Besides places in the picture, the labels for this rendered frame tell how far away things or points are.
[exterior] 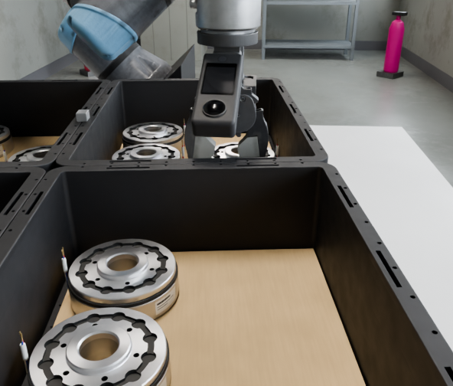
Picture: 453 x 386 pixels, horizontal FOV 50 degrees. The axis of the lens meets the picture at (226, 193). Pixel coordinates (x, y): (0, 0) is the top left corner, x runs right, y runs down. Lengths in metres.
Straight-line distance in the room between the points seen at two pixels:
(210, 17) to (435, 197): 0.64
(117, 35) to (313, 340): 0.40
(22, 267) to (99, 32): 0.30
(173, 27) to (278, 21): 1.50
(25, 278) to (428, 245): 0.64
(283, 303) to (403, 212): 0.52
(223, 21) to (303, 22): 6.22
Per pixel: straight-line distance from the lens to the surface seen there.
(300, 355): 0.43
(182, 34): 5.98
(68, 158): 0.56
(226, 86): 0.54
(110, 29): 0.61
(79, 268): 0.49
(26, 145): 0.93
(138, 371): 0.38
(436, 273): 0.81
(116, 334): 0.40
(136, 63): 1.08
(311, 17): 6.77
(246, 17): 0.56
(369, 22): 6.90
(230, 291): 0.49
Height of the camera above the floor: 1.13
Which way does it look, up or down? 26 degrees down
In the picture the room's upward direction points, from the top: straight up
